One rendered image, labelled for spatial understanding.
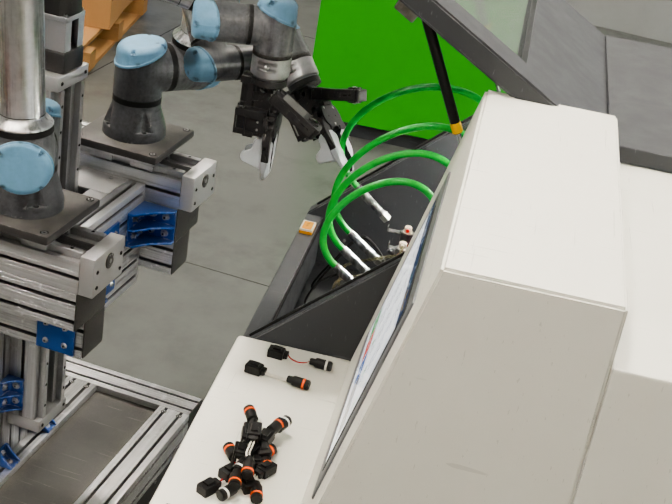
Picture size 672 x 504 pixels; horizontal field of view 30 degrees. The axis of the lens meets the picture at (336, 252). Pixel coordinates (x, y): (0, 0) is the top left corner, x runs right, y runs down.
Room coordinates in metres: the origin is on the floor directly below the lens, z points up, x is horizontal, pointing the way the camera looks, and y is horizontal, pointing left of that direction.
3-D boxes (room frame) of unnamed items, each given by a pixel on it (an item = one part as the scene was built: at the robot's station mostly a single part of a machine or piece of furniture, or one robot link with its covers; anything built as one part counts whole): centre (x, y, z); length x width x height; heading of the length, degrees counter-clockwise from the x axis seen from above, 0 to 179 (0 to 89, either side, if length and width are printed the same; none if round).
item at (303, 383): (1.90, 0.07, 0.99); 0.12 x 0.02 x 0.02; 75
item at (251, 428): (1.64, 0.09, 1.01); 0.23 x 0.11 x 0.06; 174
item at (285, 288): (2.38, 0.10, 0.87); 0.62 x 0.04 x 0.16; 174
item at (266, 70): (2.27, 0.18, 1.43); 0.08 x 0.08 x 0.05
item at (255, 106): (2.27, 0.19, 1.35); 0.09 x 0.08 x 0.12; 84
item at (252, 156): (2.26, 0.19, 1.25); 0.06 x 0.03 x 0.09; 84
